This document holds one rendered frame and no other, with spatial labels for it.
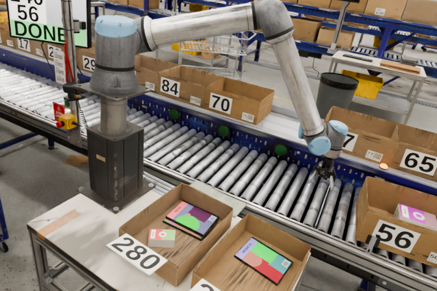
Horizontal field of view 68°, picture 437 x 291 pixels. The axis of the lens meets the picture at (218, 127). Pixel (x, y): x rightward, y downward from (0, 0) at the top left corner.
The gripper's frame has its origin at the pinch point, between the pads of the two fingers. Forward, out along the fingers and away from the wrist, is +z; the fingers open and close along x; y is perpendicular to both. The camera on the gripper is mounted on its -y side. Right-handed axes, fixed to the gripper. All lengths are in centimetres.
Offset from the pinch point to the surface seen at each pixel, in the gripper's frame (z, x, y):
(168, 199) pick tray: -1, -57, 56
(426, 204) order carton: -6.2, 47.9, -7.0
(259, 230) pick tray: 1, -16, 49
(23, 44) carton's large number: -15, -272, -29
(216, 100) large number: -17, -79, -29
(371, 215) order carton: -9.7, 23.9, 24.0
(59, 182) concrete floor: 81, -196, 7
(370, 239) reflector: -1.8, 26.4, 29.1
